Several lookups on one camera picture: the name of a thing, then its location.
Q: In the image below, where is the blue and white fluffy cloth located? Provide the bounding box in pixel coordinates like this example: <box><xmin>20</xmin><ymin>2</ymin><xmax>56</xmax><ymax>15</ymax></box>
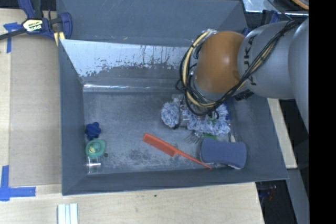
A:
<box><xmin>160</xmin><ymin>101</ymin><xmax>232</xmax><ymax>137</ymax></box>

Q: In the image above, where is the orange comb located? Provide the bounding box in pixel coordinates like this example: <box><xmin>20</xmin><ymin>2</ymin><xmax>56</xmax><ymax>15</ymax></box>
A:
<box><xmin>142</xmin><ymin>133</ymin><xmax>213</xmax><ymax>170</ymax></box>

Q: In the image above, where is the blue sponge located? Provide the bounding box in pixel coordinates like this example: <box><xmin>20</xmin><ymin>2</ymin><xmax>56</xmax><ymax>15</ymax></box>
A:
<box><xmin>199</xmin><ymin>136</ymin><xmax>248</xmax><ymax>170</ymax></box>

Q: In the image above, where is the dark blue flower toy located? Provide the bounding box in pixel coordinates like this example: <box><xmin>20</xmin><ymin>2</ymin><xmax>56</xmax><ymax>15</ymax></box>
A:
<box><xmin>84</xmin><ymin>121</ymin><xmax>102</xmax><ymax>141</ymax></box>

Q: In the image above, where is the green round toy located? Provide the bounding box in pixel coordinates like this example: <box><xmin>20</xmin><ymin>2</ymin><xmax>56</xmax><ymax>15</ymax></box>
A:
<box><xmin>85</xmin><ymin>138</ymin><xmax>107</xmax><ymax>158</ymax></box>

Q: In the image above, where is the clear plastic cup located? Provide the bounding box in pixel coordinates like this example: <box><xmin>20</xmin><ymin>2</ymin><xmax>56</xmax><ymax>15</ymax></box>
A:
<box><xmin>86</xmin><ymin>155</ymin><xmax>102</xmax><ymax>174</ymax></box>

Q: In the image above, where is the grey metal bin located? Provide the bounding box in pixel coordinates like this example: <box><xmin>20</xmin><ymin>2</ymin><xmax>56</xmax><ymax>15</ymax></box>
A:
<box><xmin>55</xmin><ymin>0</ymin><xmax>290</xmax><ymax>196</ymax></box>

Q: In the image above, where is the pale wood flat board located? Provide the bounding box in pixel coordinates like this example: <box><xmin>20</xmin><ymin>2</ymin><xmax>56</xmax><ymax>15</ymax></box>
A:
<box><xmin>8</xmin><ymin>36</ymin><xmax>63</xmax><ymax>187</ymax></box>

